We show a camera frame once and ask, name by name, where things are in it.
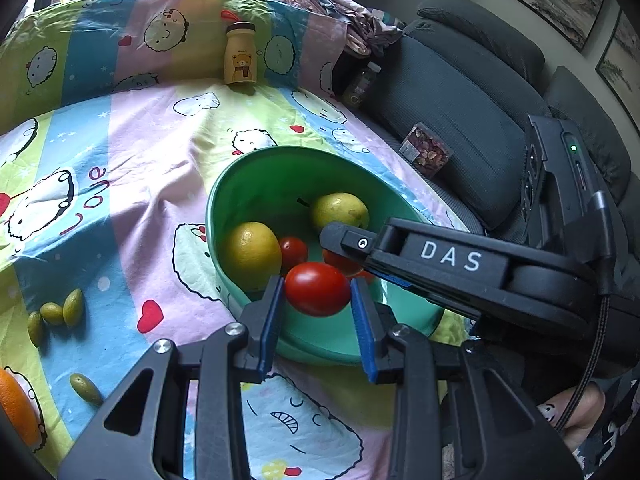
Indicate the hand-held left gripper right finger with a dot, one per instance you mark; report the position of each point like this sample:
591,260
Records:
362,330

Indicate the person's leg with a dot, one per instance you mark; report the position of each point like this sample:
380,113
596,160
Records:
580,410

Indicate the dark glass jar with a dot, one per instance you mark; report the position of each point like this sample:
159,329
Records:
360,85

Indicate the clear box of dried fruit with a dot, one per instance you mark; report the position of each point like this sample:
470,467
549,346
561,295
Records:
425,150

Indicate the yellow lemon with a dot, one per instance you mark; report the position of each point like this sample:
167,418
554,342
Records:
250,255

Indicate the pile of pink clothes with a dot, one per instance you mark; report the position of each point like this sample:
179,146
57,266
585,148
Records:
340,10

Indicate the green olive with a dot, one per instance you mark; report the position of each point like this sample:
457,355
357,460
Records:
86,389
52,313
35,330
73,307

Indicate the yellow-green pear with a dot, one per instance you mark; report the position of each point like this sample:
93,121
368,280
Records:
340,207

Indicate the orange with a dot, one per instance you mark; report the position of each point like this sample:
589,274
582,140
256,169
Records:
17,410

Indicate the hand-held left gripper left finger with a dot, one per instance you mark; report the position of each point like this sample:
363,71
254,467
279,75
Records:
270,330

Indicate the pastel cartoon printed blanket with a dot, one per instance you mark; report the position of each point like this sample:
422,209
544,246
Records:
140,160

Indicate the green plastic bowl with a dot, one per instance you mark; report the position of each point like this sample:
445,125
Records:
260,185

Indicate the yellow bear-print bottle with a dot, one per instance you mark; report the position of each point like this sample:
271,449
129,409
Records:
240,57

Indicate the dark grey sofa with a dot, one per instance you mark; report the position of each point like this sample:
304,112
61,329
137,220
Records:
475,150

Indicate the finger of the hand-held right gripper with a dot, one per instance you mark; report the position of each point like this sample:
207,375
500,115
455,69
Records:
360,242
395,275

